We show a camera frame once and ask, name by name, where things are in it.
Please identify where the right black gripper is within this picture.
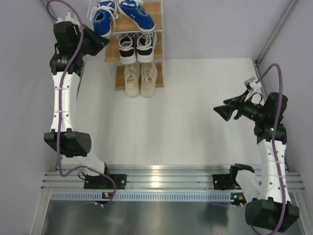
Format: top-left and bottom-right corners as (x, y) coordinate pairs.
(214, 89), (267, 122)

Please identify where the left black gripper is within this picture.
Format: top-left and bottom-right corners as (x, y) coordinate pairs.
(72, 24), (109, 57)

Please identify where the blue canvas sneaker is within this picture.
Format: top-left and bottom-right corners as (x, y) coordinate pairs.
(117, 0), (155, 33)
(89, 0), (118, 38)

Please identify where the black white sneaker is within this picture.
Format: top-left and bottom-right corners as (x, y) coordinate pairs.
(136, 32), (157, 63)
(117, 32), (136, 65)

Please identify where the beige lace sneaker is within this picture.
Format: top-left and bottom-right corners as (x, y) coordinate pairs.
(124, 62), (140, 97)
(140, 62), (157, 98)

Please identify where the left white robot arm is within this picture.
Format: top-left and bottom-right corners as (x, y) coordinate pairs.
(44, 21), (127, 189)

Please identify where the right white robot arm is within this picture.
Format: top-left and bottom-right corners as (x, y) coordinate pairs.
(213, 93), (299, 233)

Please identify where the wooden three-tier shoe shelf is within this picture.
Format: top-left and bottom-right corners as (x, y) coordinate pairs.
(87, 0), (163, 97)

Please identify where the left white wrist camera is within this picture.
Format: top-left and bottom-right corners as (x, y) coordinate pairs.
(56, 12), (81, 27)

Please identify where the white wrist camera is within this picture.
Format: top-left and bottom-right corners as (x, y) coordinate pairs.
(244, 77), (262, 95)
(56, 12), (81, 27)

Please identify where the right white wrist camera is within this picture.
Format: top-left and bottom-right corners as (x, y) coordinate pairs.
(244, 77), (262, 95)

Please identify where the left aluminium frame post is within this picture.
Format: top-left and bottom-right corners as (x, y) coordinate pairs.
(39, 0), (85, 71)

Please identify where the aluminium frame post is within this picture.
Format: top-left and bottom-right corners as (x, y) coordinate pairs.
(39, 0), (85, 71)
(254, 0), (300, 68)

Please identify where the aluminium mounting rail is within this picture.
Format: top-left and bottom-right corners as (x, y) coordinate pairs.
(40, 164), (305, 194)

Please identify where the right aluminium frame post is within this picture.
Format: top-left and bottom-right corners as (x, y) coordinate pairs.
(254, 0), (300, 68)

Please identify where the slotted grey cable duct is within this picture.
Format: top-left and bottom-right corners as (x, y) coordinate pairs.
(50, 191), (234, 202)

